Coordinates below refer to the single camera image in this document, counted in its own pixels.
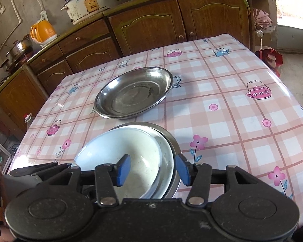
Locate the white rice cooker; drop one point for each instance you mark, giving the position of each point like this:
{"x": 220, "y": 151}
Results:
{"x": 83, "y": 7}

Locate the red induction cooker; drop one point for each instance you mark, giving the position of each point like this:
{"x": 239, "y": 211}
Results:
{"x": 25, "y": 58}

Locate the wooden corner cabinet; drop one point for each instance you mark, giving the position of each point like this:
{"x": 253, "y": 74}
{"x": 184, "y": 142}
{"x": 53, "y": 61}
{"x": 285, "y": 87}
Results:
{"x": 15, "y": 98}

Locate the orange electric kettle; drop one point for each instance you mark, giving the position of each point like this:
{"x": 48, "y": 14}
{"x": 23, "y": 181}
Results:
{"x": 44, "y": 32}

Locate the pink cloth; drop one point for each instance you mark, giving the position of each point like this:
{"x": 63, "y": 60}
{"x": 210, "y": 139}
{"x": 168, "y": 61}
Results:
{"x": 262, "y": 19}

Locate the small steel bowl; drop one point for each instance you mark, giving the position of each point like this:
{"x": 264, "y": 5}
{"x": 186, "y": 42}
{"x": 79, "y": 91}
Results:
{"x": 169, "y": 161}

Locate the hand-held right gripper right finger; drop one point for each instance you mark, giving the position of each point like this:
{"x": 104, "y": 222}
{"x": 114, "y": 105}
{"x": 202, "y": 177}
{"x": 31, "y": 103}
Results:
{"x": 183, "y": 171}

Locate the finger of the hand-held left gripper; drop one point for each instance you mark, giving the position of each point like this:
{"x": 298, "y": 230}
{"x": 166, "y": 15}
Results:
{"x": 40, "y": 169}

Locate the white wall pipe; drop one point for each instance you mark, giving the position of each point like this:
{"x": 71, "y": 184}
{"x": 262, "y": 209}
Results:
{"x": 16, "y": 10}

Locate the white power strip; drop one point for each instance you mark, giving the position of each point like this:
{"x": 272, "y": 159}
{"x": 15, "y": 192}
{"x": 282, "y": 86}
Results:
{"x": 43, "y": 15}

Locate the steel cooking pot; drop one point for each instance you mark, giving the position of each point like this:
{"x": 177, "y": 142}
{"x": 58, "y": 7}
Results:
{"x": 19, "y": 49}

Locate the wooden drawer cabinet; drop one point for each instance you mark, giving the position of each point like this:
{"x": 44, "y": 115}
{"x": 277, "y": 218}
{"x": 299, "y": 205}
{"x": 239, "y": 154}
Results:
{"x": 85, "y": 53}

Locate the red bag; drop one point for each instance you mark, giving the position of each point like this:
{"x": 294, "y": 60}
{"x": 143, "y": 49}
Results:
{"x": 275, "y": 58}

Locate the small steel pot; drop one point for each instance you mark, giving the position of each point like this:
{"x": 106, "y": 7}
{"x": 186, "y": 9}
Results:
{"x": 4, "y": 64}

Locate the glass door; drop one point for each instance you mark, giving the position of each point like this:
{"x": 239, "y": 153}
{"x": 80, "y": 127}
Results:
{"x": 290, "y": 40}

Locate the small clear hanging bottle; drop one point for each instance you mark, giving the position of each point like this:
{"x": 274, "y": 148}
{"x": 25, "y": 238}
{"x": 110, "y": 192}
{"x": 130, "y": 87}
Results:
{"x": 260, "y": 33}

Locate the white wall switch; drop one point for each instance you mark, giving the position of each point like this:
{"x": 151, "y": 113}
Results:
{"x": 2, "y": 10}

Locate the pink checked tablecloth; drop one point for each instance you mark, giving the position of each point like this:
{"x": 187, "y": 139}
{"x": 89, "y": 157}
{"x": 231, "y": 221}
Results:
{"x": 217, "y": 85}

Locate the white ceramic bowl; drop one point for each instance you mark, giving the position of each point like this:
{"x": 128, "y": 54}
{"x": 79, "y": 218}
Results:
{"x": 121, "y": 143}

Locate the wooden two-door cabinet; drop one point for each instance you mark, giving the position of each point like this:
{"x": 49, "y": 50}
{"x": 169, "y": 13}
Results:
{"x": 146, "y": 27}

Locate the oil bottle with red cap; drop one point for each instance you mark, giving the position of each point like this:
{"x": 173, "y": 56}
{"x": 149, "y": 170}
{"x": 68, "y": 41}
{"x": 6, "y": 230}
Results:
{"x": 27, "y": 117}

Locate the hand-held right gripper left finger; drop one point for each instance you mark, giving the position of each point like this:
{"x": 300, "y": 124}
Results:
{"x": 123, "y": 169}

